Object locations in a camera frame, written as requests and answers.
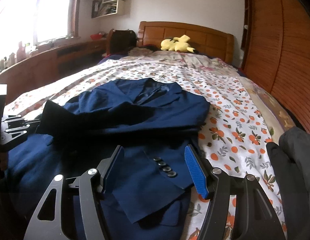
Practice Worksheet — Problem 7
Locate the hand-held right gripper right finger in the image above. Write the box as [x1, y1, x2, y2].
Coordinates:
[184, 144, 287, 240]

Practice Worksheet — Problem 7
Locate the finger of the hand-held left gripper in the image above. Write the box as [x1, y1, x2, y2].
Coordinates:
[1, 127, 38, 146]
[2, 114, 42, 128]

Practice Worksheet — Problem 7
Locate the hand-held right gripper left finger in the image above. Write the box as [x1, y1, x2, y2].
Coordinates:
[26, 145, 125, 240]

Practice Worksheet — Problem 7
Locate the navy blue suit jacket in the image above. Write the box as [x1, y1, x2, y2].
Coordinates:
[5, 78, 212, 240]

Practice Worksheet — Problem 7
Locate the row of bottles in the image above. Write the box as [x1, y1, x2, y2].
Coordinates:
[0, 41, 36, 71]

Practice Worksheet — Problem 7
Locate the wooden desk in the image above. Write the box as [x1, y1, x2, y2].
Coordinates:
[0, 39, 108, 98]

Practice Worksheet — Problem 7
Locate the orange floral bedsheet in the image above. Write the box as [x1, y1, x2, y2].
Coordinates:
[7, 55, 288, 240]

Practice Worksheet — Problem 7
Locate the black garment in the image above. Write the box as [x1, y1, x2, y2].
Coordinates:
[266, 142, 310, 240]

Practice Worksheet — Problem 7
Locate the wooden framed window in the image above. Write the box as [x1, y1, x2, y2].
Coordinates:
[0, 0, 83, 63]

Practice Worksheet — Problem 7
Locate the grey garment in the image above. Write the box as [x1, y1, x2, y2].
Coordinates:
[279, 126, 310, 172]

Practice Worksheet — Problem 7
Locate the beige flowered quilt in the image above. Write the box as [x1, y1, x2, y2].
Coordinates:
[127, 47, 295, 128]

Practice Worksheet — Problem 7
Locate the black backpack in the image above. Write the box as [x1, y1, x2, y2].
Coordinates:
[106, 29, 138, 56]

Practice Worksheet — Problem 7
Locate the yellow plush toy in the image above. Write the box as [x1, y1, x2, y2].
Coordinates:
[160, 34, 198, 54]

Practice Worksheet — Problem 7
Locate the wooden bed headboard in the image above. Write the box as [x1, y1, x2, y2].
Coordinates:
[138, 21, 235, 63]

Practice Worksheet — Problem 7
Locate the wooden slatted wardrobe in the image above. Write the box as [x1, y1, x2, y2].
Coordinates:
[241, 0, 310, 136]

